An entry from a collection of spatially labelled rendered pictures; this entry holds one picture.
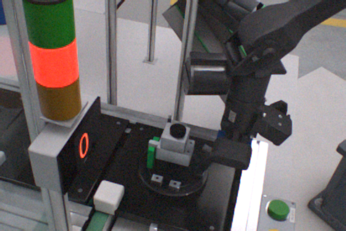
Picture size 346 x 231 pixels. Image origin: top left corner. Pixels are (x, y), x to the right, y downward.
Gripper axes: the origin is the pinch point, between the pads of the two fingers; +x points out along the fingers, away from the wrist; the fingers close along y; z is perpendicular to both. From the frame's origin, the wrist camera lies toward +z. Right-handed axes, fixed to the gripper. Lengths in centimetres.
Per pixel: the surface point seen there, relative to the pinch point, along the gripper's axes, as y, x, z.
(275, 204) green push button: -1.0, 11.4, 10.8
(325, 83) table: 62, 23, 25
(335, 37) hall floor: 266, 109, 65
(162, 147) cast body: -2.4, 2.7, -12.1
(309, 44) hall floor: 245, 109, 44
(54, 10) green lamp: -20.9, -31.6, -20.3
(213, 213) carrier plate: -6.9, 11.7, -0.2
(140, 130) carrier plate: 9.5, 11.8, -20.1
